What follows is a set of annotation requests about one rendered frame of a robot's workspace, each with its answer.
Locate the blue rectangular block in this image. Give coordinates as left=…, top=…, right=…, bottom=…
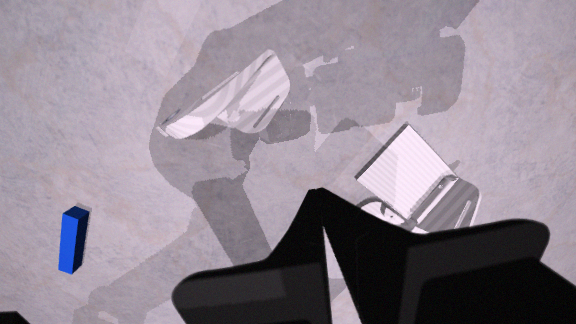
left=58, top=206, right=90, bottom=275

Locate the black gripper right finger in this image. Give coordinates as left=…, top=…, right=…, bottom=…
left=316, top=188, right=550, bottom=324

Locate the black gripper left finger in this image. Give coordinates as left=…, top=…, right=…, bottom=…
left=171, top=189, right=333, bottom=324

